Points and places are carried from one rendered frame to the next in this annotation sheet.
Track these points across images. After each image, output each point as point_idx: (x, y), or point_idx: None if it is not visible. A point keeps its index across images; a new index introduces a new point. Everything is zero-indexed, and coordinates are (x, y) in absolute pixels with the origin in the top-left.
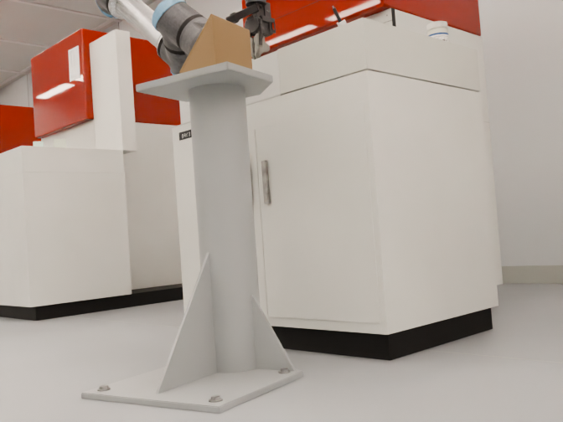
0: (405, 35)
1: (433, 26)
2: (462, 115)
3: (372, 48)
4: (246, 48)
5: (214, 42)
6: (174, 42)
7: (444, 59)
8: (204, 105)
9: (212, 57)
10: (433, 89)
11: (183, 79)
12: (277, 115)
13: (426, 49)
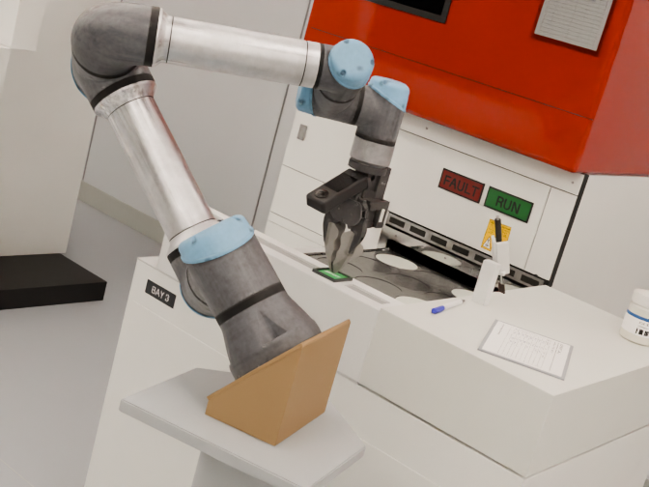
0: (603, 389)
1: (646, 304)
2: (629, 470)
3: (546, 441)
4: (335, 358)
5: (290, 393)
6: (211, 311)
7: (641, 395)
8: (235, 475)
9: (276, 416)
10: (606, 452)
11: (216, 458)
12: (340, 410)
13: (622, 394)
